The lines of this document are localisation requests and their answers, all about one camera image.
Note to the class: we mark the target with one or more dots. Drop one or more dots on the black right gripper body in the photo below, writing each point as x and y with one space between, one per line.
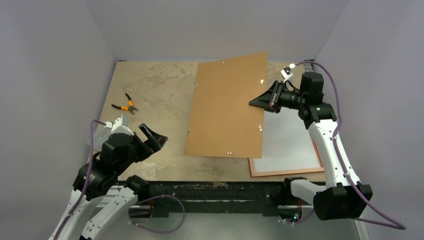
277 97

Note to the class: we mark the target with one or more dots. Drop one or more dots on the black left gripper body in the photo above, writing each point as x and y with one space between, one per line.
139 151

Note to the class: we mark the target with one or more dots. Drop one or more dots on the brown cardboard backing board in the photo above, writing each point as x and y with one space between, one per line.
221 121

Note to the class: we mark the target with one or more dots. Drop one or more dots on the landscape photo print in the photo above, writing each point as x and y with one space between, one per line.
283 128

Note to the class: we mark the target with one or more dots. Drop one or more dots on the red wooden picture frame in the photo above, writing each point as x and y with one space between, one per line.
291 159

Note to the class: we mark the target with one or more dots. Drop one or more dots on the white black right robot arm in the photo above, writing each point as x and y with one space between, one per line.
343 196

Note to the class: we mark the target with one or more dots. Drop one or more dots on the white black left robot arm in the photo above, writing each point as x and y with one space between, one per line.
92 183

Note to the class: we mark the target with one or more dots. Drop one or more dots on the clear plastic parts box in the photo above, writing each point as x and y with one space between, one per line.
99 136

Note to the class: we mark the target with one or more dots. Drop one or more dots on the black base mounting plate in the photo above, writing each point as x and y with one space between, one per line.
142 192

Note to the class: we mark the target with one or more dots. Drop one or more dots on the aluminium rail right side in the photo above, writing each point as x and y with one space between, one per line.
308 66

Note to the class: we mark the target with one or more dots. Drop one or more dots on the aluminium rail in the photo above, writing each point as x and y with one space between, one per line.
250 199
308 66

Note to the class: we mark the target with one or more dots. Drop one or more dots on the aluminium front rail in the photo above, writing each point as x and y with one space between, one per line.
250 199

